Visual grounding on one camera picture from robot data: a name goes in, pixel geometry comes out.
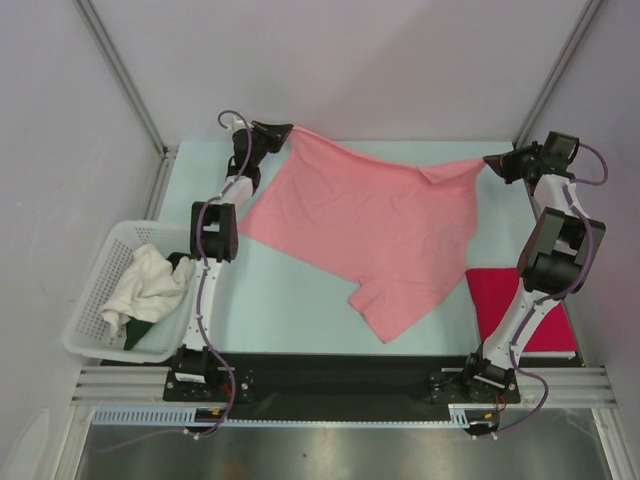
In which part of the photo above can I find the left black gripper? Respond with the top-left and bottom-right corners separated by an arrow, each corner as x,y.
250,122 -> 294,168

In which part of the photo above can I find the pink t shirt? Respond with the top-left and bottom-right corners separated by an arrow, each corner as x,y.
239,128 -> 484,343

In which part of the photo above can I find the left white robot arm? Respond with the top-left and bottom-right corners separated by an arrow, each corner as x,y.
182,109 -> 294,352

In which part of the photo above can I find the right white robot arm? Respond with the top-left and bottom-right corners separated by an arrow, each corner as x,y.
479,132 -> 608,370

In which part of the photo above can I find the folded red t shirt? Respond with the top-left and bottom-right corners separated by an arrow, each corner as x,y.
466,268 -> 578,359

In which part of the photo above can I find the white crumpled t shirt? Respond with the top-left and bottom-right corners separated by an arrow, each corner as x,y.
97,243 -> 197,342

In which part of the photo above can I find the dark green t shirt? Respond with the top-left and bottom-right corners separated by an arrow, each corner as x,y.
120,252 -> 194,351

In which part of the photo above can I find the white plastic basket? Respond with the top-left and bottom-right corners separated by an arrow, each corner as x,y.
63,220 -> 193,364

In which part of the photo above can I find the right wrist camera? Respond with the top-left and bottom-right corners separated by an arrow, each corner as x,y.
541,131 -> 580,168

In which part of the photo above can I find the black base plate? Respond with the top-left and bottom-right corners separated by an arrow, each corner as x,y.
99,351 -> 584,422

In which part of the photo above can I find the white slotted cable duct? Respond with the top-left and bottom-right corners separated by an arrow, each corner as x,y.
92,406 -> 496,429

